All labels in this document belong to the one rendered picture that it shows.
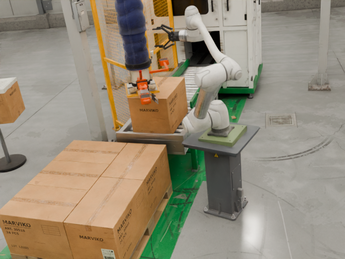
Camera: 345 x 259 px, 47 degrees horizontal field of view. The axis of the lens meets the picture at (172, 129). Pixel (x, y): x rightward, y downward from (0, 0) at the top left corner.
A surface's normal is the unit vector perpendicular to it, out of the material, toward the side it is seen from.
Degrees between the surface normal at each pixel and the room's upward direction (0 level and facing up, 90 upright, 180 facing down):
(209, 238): 0
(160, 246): 0
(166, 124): 90
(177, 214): 0
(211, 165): 90
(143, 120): 90
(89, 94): 90
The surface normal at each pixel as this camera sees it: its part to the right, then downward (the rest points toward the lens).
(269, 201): -0.11, -0.89
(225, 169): -0.52, 0.43
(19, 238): -0.29, 0.45
